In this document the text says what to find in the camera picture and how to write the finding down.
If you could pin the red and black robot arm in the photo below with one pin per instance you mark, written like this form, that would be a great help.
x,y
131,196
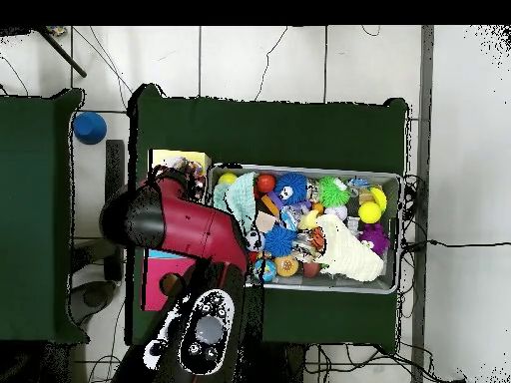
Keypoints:
x,y
200,231

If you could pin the wooden box with three holes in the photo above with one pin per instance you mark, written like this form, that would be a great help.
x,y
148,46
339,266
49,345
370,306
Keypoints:
x,y
164,156

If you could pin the shallow clear mesh bin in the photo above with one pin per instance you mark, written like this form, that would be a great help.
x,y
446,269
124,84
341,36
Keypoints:
x,y
343,286

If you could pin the plain wooden block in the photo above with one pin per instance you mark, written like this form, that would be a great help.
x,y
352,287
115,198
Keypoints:
x,y
265,221

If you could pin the mint green cloth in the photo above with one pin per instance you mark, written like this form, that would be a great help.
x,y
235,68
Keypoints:
x,y
237,195

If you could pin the small soccer ball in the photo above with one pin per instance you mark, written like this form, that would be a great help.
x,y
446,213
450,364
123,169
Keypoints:
x,y
255,239

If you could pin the orange ball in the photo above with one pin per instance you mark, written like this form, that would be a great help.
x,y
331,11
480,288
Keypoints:
x,y
266,183

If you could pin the blue spiky rubber ball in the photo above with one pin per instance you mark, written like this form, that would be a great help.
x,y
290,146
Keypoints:
x,y
279,241

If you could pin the yellow ball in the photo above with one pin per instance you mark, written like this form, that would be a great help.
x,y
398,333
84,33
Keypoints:
x,y
370,213
227,179

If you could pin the globe print ball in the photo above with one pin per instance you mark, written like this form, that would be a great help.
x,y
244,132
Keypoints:
x,y
267,270

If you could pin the green fuzzy toy with eyes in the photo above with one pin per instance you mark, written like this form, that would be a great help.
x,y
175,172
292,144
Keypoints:
x,y
334,191

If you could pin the dark green table cloth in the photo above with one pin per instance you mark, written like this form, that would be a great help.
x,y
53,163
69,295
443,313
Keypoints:
x,y
263,128
36,199

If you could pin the cream knitted cloth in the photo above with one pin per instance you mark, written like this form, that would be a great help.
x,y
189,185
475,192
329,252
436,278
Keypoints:
x,y
347,254

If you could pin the purple spiky toy with eyes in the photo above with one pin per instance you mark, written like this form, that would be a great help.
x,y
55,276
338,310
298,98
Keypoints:
x,y
375,238

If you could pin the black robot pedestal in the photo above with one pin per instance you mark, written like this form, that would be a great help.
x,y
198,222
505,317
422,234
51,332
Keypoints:
x,y
287,365

